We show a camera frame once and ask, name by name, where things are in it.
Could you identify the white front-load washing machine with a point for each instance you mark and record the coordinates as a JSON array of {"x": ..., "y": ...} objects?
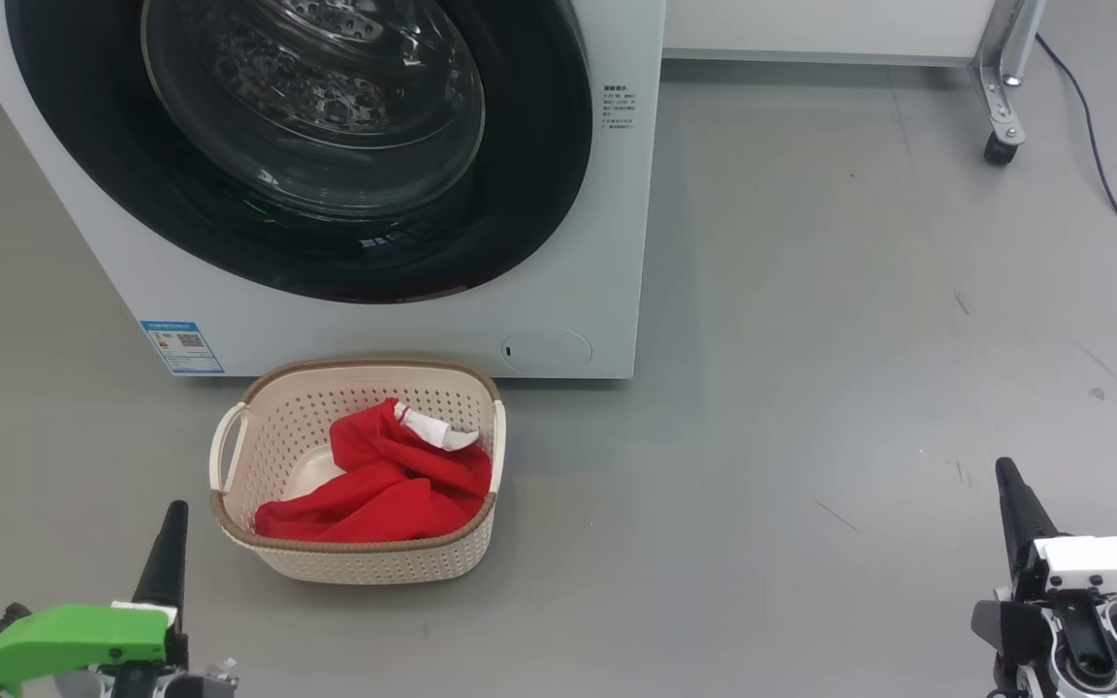
[{"x": 607, "y": 242}]

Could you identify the blue energy label sticker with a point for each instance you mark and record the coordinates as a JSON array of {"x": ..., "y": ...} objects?
[{"x": 182, "y": 347}]

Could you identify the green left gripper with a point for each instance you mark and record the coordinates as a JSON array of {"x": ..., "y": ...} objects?
[{"x": 54, "y": 635}]

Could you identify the washing machine glass door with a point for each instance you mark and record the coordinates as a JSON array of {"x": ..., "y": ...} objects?
[{"x": 539, "y": 145}]

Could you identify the red garment white trim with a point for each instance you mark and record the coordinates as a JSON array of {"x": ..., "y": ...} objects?
[
  {"x": 374, "y": 514},
  {"x": 374, "y": 446}
]

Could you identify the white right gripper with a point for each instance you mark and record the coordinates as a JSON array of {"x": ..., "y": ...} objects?
[{"x": 1111, "y": 567}]

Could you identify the metal stand with caster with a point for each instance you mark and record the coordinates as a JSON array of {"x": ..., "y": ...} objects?
[{"x": 1005, "y": 78}]

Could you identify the cream perforated laundry basket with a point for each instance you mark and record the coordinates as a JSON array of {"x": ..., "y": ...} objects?
[{"x": 277, "y": 417}]

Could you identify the round white filter cover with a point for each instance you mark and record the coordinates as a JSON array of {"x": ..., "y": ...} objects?
[{"x": 546, "y": 349}]

